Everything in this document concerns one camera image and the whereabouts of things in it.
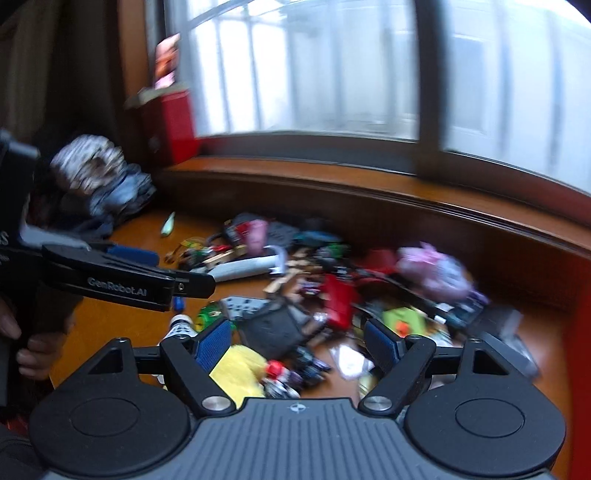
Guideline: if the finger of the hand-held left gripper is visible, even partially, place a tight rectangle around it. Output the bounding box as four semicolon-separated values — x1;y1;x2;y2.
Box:
43;245;216;299
87;242;161;267

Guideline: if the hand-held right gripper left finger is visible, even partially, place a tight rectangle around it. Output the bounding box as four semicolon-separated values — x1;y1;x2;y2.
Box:
74;318;237;412

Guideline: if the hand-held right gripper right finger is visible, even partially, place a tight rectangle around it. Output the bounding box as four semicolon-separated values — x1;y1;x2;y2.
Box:
359;318;525;416

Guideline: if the wooden desktop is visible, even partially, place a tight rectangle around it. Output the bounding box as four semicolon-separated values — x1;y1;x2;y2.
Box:
48;208;573;462

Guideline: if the person's left hand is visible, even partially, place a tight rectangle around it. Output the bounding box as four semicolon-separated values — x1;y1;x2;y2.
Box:
0;298;75;380

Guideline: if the green toy box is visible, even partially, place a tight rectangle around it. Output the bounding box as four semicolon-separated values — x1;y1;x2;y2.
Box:
382;306;429;337

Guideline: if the small white bottle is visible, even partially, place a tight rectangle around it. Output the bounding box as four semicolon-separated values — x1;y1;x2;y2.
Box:
170;314;194;340

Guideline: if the yellow plush toy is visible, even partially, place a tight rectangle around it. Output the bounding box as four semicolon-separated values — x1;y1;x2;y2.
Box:
209;344;269;411

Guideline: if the grey studded plate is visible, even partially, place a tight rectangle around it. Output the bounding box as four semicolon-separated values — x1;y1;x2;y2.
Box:
221;295;272;320

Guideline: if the white tube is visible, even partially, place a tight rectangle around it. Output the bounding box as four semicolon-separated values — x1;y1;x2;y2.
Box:
202;255;279;283

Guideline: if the red toy block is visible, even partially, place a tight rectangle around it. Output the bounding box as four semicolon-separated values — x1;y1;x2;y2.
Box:
322;274;360;329

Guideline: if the blue cloth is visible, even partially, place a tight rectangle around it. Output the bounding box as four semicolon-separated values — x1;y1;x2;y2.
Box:
60;164;158;234

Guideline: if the black square case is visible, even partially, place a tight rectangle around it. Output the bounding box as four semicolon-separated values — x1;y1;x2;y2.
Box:
237;299;325;357

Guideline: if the white patterned cloth bundle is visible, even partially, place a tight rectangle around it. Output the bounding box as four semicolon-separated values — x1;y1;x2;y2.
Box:
50;134;126;193

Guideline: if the pink plush toy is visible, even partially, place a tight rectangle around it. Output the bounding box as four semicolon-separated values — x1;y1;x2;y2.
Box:
396;241;477;302

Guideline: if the pile of small toys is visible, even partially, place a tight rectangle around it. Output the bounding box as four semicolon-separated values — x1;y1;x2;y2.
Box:
164;212;542;400

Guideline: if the red box with cardboard flap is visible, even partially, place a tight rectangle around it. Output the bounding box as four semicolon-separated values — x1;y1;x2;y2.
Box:
124;82;200;166

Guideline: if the wooden windowsill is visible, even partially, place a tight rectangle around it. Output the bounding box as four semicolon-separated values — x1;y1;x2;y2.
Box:
154;154;591;245

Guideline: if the smartphone leaning on window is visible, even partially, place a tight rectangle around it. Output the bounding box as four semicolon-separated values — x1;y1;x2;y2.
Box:
154;32;182;89

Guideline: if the barred sliding window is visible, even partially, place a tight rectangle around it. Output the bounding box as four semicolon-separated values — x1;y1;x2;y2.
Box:
143;0;591;197

